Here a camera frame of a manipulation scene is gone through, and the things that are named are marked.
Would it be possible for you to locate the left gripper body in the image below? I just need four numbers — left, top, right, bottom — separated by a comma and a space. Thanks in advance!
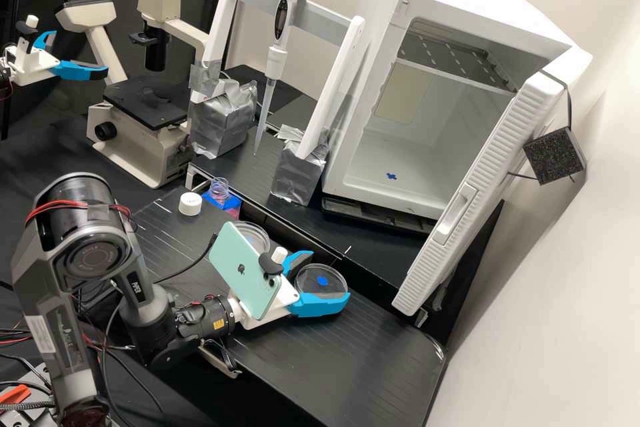
5, 44, 61, 86

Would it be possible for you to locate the petri dish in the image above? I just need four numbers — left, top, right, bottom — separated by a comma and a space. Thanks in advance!
293, 262, 349, 299

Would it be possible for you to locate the white cap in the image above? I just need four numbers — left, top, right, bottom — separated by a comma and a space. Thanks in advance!
178, 191, 203, 217

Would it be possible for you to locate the black platform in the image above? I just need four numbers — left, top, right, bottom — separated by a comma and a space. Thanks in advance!
185, 64, 505, 348
127, 185, 447, 427

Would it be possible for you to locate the cream microscope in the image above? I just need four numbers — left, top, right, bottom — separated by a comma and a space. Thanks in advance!
53, 0, 211, 191

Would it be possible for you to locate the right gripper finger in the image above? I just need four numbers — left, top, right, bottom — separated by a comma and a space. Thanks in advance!
289, 290, 351, 320
281, 248, 316, 279

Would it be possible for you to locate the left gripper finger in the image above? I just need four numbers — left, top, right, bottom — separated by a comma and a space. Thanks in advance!
51, 60, 109, 81
35, 30, 58, 55

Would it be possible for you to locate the black cable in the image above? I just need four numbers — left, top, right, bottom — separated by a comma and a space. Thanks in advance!
149, 232, 219, 284

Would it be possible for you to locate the petri dish lid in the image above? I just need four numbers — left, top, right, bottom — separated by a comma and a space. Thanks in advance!
232, 220, 271, 254

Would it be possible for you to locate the incubator door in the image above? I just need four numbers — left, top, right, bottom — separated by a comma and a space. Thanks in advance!
391, 69, 587, 319

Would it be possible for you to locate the pipette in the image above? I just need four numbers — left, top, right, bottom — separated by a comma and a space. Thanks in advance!
253, 0, 307, 155

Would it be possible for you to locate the small bottle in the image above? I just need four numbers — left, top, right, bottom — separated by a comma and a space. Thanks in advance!
209, 176, 231, 207

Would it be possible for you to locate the right wrist camera phone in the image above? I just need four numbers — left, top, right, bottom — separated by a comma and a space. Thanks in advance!
207, 220, 290, 322

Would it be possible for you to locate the blue bottle holder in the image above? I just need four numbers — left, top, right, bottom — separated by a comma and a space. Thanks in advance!
201, 190, 244, 221

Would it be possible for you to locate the left phone holder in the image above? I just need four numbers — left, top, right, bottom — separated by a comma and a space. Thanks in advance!
15, 15, 41, 55

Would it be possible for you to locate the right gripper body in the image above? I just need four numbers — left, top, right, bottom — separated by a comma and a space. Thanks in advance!
227, 276, 303, 332

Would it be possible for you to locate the white pipette stand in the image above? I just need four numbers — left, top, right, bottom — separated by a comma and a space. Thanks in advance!
189, 0, 367, 207

